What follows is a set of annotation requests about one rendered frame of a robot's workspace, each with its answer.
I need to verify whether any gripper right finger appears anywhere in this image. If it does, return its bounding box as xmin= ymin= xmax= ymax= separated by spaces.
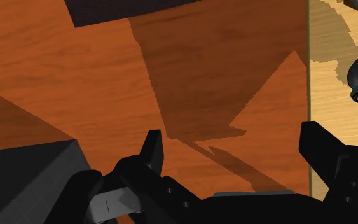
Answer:
xmin=298 ymin=120 xmax=358 ymax=224

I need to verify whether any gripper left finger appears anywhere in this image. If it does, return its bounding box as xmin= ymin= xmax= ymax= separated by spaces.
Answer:
xmin=113 ymin=129 xmax=211 ymax=224

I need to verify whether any orange wooden table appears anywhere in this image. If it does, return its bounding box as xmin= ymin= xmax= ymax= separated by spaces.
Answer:
xmin=0 ymin=0 xmax=312 ymax=224

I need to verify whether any black box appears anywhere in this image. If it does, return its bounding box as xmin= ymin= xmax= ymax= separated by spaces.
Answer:
xmin=0 ymin=139 xmax=92 ymax=224

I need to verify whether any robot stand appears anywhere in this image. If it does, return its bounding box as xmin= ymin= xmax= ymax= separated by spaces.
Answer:
xmin=64 ymin=0 xmax=203 ymax=29

